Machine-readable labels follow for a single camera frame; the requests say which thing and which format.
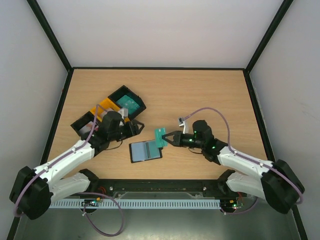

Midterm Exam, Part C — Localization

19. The red white cards stack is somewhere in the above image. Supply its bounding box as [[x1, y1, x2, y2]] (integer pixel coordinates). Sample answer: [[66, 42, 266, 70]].
[[79, 121, 99, 135]]

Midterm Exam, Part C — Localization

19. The black card holder wallet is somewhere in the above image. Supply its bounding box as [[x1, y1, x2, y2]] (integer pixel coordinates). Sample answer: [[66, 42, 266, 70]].
[[129, 140, 163, 164]]

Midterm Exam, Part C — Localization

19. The teal credit card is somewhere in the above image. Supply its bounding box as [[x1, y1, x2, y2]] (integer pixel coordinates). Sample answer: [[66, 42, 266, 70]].
[[146, 140, 161, 160], [154, 127, 168, 148]]

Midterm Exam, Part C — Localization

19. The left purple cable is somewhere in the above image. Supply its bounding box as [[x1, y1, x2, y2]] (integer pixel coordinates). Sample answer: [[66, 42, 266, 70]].
[[13, 104, 111, 218]]

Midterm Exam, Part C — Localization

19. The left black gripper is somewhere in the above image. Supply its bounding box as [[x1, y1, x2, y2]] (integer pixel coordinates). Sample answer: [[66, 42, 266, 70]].
[[109, 120, 145, 143]]

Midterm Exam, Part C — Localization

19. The black cage frame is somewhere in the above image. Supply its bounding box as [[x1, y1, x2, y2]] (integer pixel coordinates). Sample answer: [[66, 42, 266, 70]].
[[6, 0, 310, 240]]

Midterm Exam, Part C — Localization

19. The teal cards stack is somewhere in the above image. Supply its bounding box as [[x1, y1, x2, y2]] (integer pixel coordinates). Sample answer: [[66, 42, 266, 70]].
[[116, 95, 140, 115]]

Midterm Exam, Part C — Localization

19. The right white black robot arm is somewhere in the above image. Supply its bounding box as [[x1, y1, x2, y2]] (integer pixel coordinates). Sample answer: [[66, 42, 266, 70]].
[[161, 120, 305, 214]]

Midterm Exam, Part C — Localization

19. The light blue slotted cable duct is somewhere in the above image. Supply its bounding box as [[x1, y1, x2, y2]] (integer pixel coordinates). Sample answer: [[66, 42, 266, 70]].
[[50, 198, 221, 210]]

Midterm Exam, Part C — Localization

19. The black bin with teal cards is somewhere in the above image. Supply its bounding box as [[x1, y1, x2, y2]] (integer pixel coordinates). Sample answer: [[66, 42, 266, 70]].
[[108, 85, 147, 120]]

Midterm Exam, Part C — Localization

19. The yellow bin with white cards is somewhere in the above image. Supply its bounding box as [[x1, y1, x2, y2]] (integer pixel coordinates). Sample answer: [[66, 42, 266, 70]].
[[97, 97, 130, 123]]

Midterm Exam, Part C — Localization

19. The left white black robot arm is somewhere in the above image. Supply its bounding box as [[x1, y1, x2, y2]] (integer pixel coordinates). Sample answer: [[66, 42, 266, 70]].
[[9, 111, 145, 220]]

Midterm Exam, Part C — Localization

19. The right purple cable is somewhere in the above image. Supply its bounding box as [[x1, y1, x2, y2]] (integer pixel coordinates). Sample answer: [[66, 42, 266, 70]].
[[184, 107, 305, 216]]

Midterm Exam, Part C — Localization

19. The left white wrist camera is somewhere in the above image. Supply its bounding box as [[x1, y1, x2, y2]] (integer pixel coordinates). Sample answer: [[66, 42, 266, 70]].
[[117, 107, 129, 121]]

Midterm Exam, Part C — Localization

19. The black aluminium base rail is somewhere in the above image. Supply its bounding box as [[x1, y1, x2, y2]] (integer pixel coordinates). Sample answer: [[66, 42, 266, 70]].
[[82, 177, 263, 198]]

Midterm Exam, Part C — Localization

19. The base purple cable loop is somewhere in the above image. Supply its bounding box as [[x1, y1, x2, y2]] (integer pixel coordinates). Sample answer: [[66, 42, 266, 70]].
[[81, 192, 125, 236]]

